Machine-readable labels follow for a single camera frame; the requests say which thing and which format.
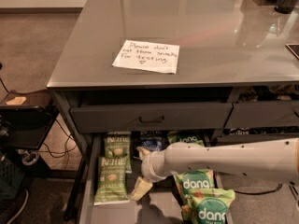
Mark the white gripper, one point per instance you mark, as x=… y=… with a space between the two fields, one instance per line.
x=149 y=167

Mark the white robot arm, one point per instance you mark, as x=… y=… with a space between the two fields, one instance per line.
x=276 y=160

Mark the blue kettle chip bag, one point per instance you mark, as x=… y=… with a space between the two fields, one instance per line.
x=150 y=140

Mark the rear green jalapeno chip bag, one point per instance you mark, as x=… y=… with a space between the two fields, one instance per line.
x=117 y=145

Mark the green jalapeno chip bag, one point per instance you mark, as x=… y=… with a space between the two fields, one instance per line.
x=111 y=188
x=117 y=145

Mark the front green jalapeno chip bag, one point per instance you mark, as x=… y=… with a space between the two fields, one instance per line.
x=111 y=188

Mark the open middle grey drawer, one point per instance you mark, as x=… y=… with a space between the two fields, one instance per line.
x=159 y=206

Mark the rear green dang bag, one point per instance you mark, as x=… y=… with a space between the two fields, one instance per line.
x=185 y=137

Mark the green dang bag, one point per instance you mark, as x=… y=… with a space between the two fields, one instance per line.
x=198 y=179
x=207 y=206
x=185 y=137

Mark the top left grey drawer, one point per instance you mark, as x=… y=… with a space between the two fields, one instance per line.
x=145 y=117

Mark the front green dang bag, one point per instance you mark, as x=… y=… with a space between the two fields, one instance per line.
x=207 y=206

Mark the middle right grey drawer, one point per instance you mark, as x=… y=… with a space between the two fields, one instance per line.
x=251 y=138

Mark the grey metal drawer cabinet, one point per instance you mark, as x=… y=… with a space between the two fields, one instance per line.
x=224 y=47

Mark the top right grey drawer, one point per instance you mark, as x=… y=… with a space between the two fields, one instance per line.
x=264 y=114

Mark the handwritten white paper note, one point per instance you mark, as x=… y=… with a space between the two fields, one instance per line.
x=148 y=56

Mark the black side cart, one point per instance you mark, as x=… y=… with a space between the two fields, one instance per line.
x=26 y=120

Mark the green plastic crate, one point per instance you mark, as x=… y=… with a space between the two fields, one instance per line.
x=11 y=176

